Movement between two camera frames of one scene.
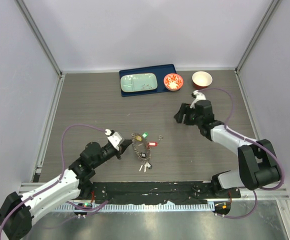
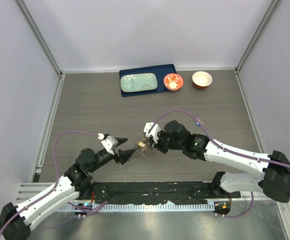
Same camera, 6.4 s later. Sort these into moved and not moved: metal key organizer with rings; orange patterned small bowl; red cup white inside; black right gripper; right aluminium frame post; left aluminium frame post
Moved: metal key organizer with rings; black right gripper
Not moved: orange patterned small bowl; right aluminium frame post; left aluminium frame post; red cup white inside
